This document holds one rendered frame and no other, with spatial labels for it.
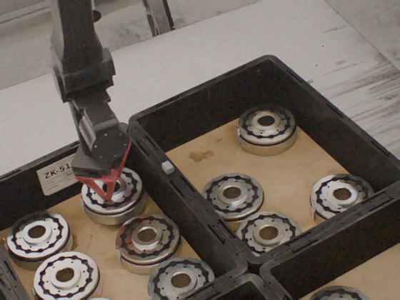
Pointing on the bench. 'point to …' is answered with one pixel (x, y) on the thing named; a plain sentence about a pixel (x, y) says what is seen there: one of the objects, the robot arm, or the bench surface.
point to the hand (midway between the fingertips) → (111, 184)
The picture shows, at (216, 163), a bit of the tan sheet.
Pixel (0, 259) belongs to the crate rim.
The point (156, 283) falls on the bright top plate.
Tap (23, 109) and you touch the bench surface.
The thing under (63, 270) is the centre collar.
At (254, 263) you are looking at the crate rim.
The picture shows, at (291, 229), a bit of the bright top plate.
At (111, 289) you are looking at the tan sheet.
